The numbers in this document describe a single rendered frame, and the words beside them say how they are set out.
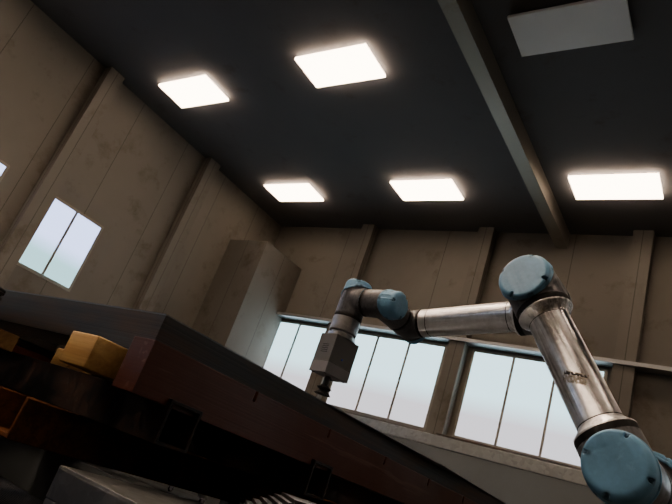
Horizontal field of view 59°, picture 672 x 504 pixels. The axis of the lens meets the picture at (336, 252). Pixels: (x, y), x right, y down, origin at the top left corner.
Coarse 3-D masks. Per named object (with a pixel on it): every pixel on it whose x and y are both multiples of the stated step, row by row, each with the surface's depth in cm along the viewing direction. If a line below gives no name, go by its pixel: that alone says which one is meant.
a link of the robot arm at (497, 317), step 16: (480, 304) 148; (496, 304) 145; (416, 320) 156; (432, 320) 153; (448, 320) 150; (464, 320) 148; (480, 320) 145; (496, 320) 143; (512, 320) 139; (400, 336) 160; (416, 336) 157; (432, 336) 155
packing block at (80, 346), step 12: (72, 336) 72; (84, 336) 70; (96, 336) 69; (72, 348) 70; (84, 348) 69; (96, 348) 68; (108, 348) 70; (120, 348) 71; (60, 360) 71; (72, 360) 69; (84, 360) 68; (96, 360) 69; (108, 360) 70; (120, 360) 71; (96, 372) 69; (108, 372) 70
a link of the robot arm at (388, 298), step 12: (360, 300) 154; (372, 300) 151; (384, 300) 149; (396, 300) 148; (360, 312) 154; (372, 312) 152; (384, 312) 149; (396, 312) 148; (408, 312) 156; (396, 324) 154
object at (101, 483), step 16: (64, 480) 55; (80, 480) 54; (96, 480) 55; (112, 480) 59; (48, 496) 56; (64, 496) 54; (80, 496) 53; (96, 496) 52; (112, 496) 51; (128, 496) 51; (144, 496) 56; (160, 496) 61; (176, 496) 67
